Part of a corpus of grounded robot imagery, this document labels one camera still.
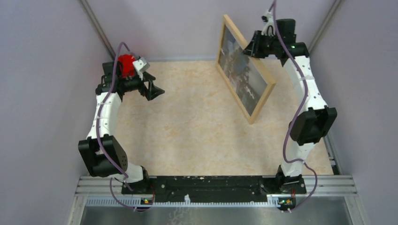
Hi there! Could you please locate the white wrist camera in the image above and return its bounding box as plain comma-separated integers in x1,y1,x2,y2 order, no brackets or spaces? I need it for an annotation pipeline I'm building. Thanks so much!
132,57,150,73
261,11,274,36

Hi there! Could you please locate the wooden picture frame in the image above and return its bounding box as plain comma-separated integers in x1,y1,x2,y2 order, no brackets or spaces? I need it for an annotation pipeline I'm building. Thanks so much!
215,14,276,124

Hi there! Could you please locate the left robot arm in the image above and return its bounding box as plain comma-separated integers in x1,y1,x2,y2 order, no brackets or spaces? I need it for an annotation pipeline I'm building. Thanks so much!
78,58,165,194

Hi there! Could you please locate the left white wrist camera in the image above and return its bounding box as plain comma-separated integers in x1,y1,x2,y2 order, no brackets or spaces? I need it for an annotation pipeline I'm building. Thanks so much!
132,57,150,73

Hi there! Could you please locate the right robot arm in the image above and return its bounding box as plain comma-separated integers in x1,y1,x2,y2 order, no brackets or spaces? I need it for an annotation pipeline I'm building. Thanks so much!
243,15,337,193

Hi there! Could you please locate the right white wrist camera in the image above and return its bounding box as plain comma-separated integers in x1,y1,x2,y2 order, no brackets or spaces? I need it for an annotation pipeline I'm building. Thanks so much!
261,11,274,36

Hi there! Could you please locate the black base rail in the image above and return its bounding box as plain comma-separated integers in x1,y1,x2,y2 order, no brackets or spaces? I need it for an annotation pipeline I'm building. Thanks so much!
121,175,307,203

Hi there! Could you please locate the printed photo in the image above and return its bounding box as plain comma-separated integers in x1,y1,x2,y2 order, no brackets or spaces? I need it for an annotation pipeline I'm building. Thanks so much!
218,28,267,115

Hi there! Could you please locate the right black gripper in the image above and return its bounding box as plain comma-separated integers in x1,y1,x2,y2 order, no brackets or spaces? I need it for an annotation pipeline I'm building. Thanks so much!
240,32,278,60

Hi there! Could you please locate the red crumpled cloth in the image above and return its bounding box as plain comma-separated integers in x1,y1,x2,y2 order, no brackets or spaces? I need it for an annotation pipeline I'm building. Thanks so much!
118,54,136,78

